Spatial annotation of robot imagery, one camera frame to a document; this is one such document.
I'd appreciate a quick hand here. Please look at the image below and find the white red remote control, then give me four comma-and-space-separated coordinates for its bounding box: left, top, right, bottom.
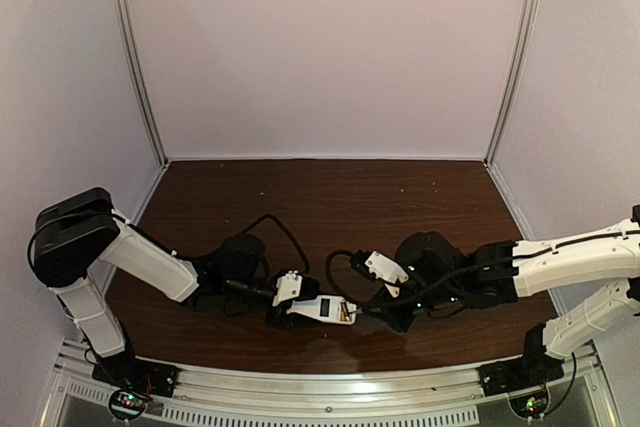
288, 295, 357, 326

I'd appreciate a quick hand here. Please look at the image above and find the orange battery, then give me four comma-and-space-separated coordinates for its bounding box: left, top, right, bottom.
340, 300, 350, 323

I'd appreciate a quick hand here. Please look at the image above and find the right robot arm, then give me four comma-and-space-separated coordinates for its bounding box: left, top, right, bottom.
364, 209, 639, 360

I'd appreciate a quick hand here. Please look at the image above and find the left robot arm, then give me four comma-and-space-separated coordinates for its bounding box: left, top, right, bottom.
27, 187, 320, 359

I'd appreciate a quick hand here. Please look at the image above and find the right camera cable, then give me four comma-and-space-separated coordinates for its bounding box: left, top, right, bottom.
325, 249, 476, 311

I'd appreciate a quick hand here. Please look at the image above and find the camera cable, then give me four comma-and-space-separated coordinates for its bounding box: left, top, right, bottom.
325, 249, 476, 311
239, 213, 311, 273

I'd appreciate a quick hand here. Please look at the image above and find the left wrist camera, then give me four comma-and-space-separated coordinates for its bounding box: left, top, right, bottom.
272, 270, 320, 307

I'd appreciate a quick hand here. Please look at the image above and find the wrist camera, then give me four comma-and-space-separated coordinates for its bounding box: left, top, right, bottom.
350, 250, 409, 298
272, 270, 320, 307

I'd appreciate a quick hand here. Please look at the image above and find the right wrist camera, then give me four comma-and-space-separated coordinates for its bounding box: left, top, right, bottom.
350, 250, 409, 298

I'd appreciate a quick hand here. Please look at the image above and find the left camera cable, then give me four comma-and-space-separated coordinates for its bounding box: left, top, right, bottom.
239, 213, 311, 273

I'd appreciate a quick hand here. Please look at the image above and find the front aluminium rail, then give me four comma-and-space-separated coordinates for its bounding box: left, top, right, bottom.
36, 340, 621, 426

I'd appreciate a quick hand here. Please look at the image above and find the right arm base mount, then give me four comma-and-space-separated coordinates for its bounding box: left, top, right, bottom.
477, 356, 564, 422

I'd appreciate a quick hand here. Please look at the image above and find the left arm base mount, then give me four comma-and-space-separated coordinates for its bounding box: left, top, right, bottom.
91, 359, 179, 423

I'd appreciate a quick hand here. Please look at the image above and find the right aluminium frame post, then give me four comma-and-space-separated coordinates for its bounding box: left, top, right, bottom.
484, 0, 540, 169

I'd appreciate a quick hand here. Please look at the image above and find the aluminium frame post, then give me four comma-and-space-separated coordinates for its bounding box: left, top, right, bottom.
484, 0, 540, 169
114, 0, 169, 168

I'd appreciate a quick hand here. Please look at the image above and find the left aluminium frame post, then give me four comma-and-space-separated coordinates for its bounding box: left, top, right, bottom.
114, 0, 169, 168

